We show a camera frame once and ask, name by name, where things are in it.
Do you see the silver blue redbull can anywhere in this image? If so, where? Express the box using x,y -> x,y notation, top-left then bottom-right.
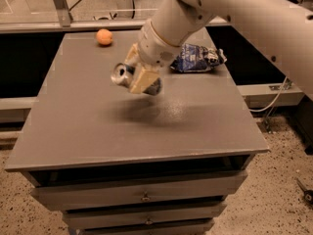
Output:
111,63 -> 162,96

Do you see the metal railing frame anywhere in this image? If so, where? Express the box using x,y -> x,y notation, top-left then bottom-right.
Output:
0,0 -> 312,32

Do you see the top grey drawer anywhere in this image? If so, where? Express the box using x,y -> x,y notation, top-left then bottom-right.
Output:
31,170 -> 247,211

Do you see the crumpled blue chip bag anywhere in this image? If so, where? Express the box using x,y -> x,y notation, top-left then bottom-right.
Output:
170,43 -> 227,73

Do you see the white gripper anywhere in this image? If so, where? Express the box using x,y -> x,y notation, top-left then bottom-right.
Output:
124,19 -> 183,94

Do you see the middle grey drawer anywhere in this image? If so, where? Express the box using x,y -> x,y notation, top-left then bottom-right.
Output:
63,202 -> 226,229

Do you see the grey drawer cabinet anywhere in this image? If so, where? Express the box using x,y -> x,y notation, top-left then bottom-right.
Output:
4,26 -> 270,235

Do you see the bottom grey drawer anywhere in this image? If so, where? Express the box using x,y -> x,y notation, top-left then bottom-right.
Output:
81,218 -> 214,235

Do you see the grey drawer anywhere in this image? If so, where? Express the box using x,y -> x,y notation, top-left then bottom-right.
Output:
31,170 -> 247,211
81,218 -> 214,235
63,202 -> 226,229

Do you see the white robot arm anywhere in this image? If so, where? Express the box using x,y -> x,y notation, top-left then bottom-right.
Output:
125,0 -> 313,99

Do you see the orange fruit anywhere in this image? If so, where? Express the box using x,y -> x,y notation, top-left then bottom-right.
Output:
96,29 -> 112,46

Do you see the white cable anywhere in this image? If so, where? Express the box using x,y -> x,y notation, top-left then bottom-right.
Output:
248,75 -> 290,114

